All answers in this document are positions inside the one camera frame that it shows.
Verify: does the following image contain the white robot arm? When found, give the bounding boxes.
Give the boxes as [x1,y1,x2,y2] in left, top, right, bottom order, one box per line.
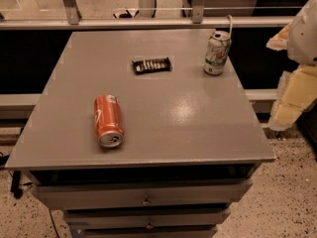
[266,0,317,131]

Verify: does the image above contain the orange soda can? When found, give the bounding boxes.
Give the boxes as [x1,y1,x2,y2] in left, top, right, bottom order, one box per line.
[94,95,124,148]

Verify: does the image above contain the white green 7up can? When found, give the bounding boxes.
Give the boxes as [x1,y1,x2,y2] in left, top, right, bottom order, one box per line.
[204,31,231,75]

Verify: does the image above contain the grey drawer cabinet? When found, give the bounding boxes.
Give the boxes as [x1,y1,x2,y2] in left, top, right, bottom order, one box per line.
[4,28,276,238]

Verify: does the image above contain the dark chocolate bar wrapper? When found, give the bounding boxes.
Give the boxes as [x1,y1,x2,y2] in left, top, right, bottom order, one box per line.
[133,58,172,74]

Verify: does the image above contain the top grey drawer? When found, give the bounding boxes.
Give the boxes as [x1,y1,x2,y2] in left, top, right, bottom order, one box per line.
[33,179,253,210]

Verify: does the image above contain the grey drawer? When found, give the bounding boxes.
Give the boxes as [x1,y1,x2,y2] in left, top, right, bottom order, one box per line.
[76,226,218,238]
[63,207,230,229]
[33,179,253,210]

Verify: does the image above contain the middle grey drawer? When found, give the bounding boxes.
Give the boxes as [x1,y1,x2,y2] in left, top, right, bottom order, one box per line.
[63,207,230,229]

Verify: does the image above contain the grey metal railing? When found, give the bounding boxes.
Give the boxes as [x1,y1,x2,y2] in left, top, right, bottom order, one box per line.
[0,0,307,30]

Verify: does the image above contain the bottom grey drawer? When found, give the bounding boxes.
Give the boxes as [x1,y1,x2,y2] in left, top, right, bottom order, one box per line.
[76,226,218,238]

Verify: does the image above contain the black stand leg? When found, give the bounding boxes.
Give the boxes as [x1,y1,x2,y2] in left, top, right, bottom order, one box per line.
[10,171,23,199]

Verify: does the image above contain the white cable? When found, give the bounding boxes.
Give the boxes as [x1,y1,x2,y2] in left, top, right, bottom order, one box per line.
[226,14,234,38]

